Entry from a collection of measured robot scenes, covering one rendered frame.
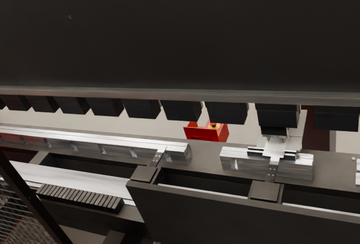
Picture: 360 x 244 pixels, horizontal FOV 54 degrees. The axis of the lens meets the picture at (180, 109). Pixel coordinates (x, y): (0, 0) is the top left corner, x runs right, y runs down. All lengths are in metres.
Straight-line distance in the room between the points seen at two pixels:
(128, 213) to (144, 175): 0.18
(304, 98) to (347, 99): 0.11
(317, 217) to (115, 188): 0.96
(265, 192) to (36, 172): 1.15
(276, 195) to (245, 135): 1.80
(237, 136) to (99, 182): 1.69
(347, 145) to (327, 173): 1.38
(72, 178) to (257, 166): 0.86
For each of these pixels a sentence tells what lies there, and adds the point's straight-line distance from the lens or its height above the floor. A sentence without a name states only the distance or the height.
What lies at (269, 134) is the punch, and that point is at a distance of 1.46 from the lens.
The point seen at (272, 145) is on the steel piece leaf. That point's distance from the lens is 1.56.
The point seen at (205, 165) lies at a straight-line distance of 1.71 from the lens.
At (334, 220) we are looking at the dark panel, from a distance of 0.92.
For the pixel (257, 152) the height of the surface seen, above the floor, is 1.00.
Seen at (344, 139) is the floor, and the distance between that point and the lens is 3.03.
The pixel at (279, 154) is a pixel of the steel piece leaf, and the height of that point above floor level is 1.00.
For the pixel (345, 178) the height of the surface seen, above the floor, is 0.87.
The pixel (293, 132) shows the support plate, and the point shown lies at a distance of 1.61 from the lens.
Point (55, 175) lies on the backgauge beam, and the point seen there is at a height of 0.98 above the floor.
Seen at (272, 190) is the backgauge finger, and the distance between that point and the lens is 1.36.
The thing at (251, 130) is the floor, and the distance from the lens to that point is 3.14.
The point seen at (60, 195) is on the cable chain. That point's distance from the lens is 1.66.
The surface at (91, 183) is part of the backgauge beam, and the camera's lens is 1.71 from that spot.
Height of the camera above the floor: 2.10
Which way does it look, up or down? 36 degrees down
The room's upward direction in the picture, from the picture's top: 18 degrees counter-clockwise
